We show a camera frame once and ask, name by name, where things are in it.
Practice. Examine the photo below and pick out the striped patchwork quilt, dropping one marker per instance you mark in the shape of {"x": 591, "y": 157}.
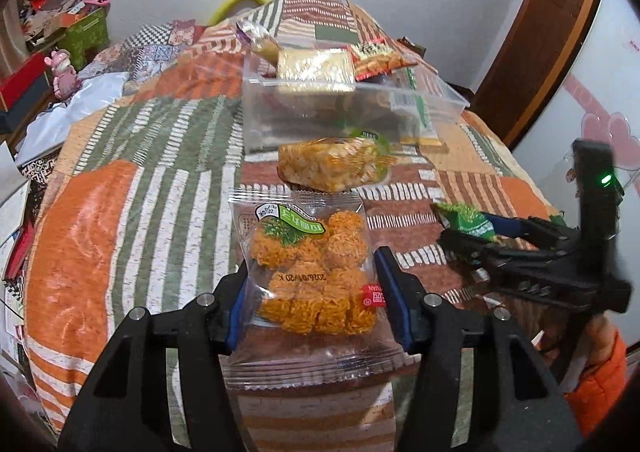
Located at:
{"x": 150, "y": 212}

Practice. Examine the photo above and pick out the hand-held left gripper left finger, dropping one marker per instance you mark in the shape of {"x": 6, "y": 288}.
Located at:
{"x": 235, "y": 314}

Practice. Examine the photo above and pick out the beige cracker packet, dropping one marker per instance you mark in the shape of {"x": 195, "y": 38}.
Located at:
{"x": 315, "y": 69}

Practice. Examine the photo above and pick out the person's right forearm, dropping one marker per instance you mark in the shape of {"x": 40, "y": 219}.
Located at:
{"x": 597, "y": 382}

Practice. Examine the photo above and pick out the white heart wardrobe door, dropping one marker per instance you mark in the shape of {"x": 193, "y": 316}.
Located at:
{"x": 590, "y": 96}

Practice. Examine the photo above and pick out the white cloth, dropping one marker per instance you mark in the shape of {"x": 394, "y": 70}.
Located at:
{"x": 75, "y": 111}

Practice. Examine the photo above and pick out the red orange snack packet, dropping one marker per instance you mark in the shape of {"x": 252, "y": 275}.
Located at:
{"x": 380, "y": 56}

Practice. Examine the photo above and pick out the small green snack packet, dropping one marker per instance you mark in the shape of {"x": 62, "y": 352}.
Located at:
{"x": 467, "y": 222}

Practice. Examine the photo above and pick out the grey box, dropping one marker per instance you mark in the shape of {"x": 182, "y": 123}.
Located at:
{"x": 25, "y": 111}

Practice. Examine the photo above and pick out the open white notebook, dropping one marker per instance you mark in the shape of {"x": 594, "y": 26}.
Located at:
{"x": 12, "y": 202}

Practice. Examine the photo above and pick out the clear plastic container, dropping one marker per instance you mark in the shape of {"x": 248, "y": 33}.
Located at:
{"x": 310, "y": 116}

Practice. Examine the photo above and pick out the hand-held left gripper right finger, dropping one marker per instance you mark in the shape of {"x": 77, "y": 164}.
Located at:
{"x": 395, "y": 294}

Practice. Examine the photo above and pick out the checkered patchwork blanket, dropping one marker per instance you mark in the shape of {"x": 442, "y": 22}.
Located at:
{"x": 150, "y": 46}

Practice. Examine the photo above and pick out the orange noodle ball packet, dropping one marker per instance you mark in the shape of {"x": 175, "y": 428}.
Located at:
{"x": 312, "y": 272}

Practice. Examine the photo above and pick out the brown wooden door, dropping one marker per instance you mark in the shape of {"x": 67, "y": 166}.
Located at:
{"x": 545, "y": 46}

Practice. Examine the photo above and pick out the red box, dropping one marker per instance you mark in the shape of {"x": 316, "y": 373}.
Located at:
{"x": 22, "y": 81}

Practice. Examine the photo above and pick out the pile of paper clutter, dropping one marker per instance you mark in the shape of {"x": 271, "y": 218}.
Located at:
{"x": 45, "y": 19}

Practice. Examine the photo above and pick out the pink bunny toy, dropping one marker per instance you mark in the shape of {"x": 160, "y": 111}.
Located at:
{"x": 62, "y": 76}

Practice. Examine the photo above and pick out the green patterned box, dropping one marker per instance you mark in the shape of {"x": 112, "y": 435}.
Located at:
{"x": 87, "y": 36}

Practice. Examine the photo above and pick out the puffed rice snack packet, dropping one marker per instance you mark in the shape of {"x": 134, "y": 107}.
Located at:
{"x": 335, "y": 164}

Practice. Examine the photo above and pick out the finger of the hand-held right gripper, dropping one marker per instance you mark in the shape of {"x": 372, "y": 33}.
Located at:
{"x": 520, "y": 229}
{"x": 475, "y": 252}

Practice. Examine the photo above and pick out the purple label bun packet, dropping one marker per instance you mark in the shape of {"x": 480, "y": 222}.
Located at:
{"x": 257, "y": 41}

